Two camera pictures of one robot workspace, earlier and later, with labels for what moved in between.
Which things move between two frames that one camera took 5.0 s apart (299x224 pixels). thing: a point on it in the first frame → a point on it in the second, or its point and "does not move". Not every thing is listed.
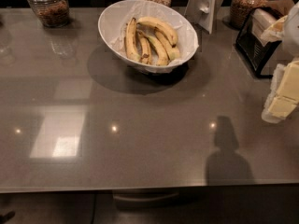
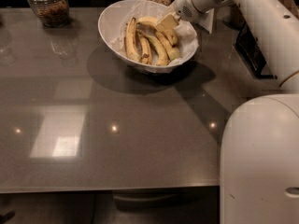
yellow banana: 131,41 does not move
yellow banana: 162,26 does not move
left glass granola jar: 50,4 does not move
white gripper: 292,32 → 184,7
